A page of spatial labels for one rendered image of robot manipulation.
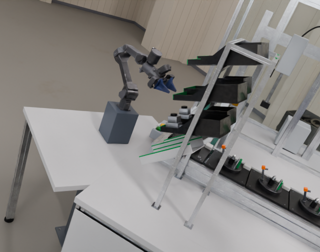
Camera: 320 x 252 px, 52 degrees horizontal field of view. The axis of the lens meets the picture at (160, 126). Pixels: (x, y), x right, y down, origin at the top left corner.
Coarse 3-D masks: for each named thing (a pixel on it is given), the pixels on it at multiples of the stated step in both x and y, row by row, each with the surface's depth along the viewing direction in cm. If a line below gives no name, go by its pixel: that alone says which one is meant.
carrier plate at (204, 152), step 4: (172, 136) 198; (204, 144) 204; (204, 148) 199; (196, 152) 190; (200, 152) 192; (204, 152) 194; (208, 152) 196; (192, 156) 184; (196, 156) 186; (200, 156) 188; (204, 156) 189; (196, 160) 183; (200, 160) 183
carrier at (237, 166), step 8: (216, 152) 200; (208, 160) 187; (216, 160) 190; (232, 160) 187; (240, 160) 185; (224, 168) 184; (232, 168) 185; (240, 168) 188; (248, 168) 194; (232, 176) 180; (240, 176) 184; (240, 184) 178
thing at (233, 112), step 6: (210, 108) 161; (216, 108) 160; (222, 108) 158; (228, 108) 156; (234, 108) 153; (192, 114) 167; (228, 114) 146; (234, 114) 153; (186, 120) 155; (234, 120) 154
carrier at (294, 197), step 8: (288, 192) 190; (296, 192) 191; (288, 200) 181; (296, 200) 183; (312, 200) 178; (288, 208) 173; (296, 208) 175; (304, 208) 175; (312, 208) 177; (304, 216) 170; (312, 216) 173
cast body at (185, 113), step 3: (183, 105) 162; (180, 108) 160; (183, 108) 160; (186, 108) 159; (189, 108) 161; (180, 111) 160; (183, 111) 160; (186, 111) 159; (189, 111) 161; (177, 114) 161; (180, 114) 161; (183, 114) 160; (186, 114) 159; (189, 114) 160; (183, 117) 160; (186, 117) 160; (189, 117) 160
